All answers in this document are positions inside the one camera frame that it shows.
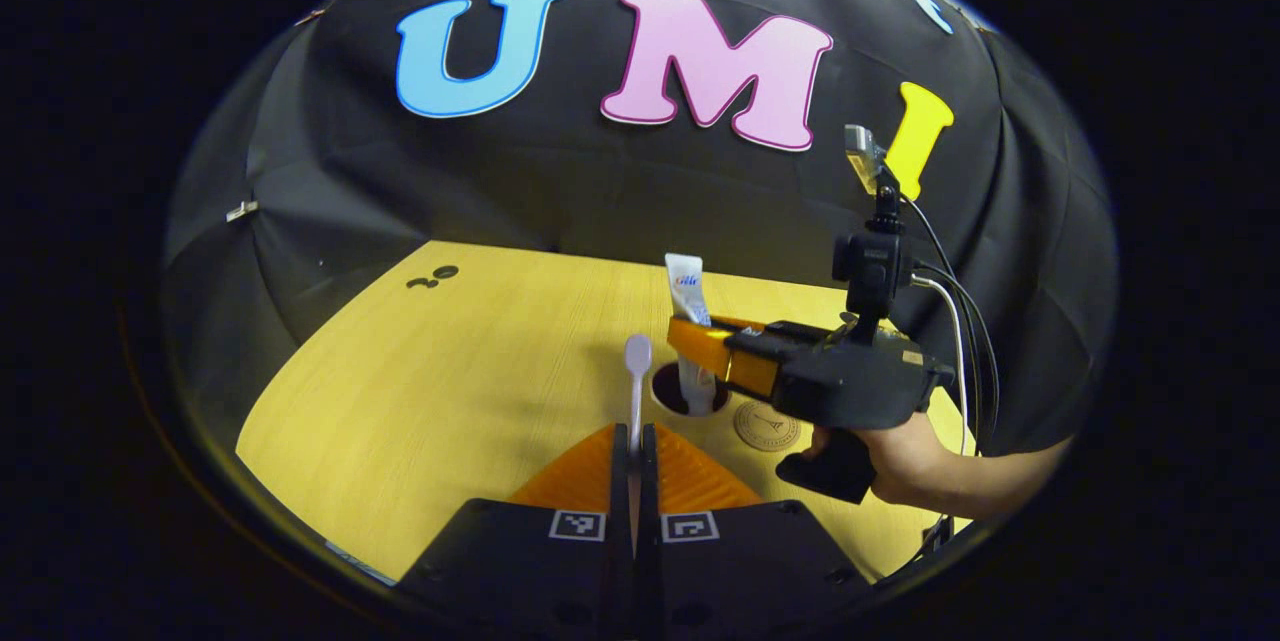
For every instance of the silver cloth clip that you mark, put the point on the silver cloth clip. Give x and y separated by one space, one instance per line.
241 211

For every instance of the round brown coaster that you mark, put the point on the round brown coaster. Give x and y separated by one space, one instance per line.
765 429

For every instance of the black backdrop cloth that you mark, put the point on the black backdrop cloth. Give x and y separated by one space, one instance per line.
600 191

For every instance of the copper cloth clip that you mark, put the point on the copper cloth clip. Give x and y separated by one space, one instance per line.
310 17

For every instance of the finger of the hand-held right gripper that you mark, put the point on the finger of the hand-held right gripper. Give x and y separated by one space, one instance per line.
790 329
710 346

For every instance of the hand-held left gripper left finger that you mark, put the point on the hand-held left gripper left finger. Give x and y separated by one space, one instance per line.
620 521

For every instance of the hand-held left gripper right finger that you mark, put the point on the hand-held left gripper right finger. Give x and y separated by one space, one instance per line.
650 521

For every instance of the white toothpaste tube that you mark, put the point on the white toothpaste tube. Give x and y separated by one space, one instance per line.
688 291

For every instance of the black desk edge bracket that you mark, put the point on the black desk edge bracket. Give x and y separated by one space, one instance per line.
938 534

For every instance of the white toothbrush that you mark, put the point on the white toothbrush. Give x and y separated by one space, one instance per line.
637 356

